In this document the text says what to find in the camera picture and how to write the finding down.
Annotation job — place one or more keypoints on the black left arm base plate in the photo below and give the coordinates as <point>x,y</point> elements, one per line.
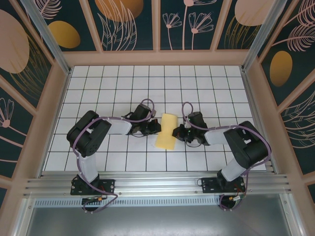
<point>108,184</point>

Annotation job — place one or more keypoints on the grey metal bottom panel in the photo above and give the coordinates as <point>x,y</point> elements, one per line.
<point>157,221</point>

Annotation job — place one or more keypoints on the aluminium side rail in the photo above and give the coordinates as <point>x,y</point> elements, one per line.
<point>253,105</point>

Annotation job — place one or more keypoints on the aluminium corner post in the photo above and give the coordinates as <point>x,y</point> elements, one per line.
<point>261,34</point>
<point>46,37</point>

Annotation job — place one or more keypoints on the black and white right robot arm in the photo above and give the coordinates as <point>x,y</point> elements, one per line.
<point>246,145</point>

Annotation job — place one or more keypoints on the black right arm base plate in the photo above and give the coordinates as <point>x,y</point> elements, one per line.
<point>209,186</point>

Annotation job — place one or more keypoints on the yellow cloth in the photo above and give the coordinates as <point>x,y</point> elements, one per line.
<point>166,140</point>

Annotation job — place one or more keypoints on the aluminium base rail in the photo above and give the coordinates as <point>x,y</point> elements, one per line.
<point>157,183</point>

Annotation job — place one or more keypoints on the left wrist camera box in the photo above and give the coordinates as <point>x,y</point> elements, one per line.
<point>153,113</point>

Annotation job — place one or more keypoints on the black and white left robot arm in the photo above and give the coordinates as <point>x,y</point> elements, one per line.
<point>88,135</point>

